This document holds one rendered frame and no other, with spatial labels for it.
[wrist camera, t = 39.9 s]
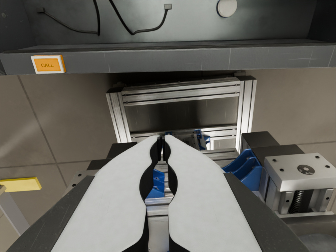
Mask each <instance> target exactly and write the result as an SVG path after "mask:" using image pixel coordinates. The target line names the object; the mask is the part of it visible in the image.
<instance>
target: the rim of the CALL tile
mask: <svg viewBox="0 0 336 252"><path fill-rule="evenodd" d="M31 59H32V62H33V65H34V68H35V71H36V74H64V73H65V70H64V66H63V63H62V59H61V56H60V55H57V56H31ZM34 59H58V61H59V65H60V69H61V71H42V72H38V70H37V67H36V64H35V61H34Z"/></svg>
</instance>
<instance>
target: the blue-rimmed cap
mask: <svg viewBox="0 0 336 252"><path fill-rule="evenodd" d="M237 6H238V4H237V1H236V0H219V2H218V4H217V13H218V14H219V15H220V16H221V17H222V18H228V17H231V16H232V15H233V14H234V13H235V12H236V10H237Z"/></svg>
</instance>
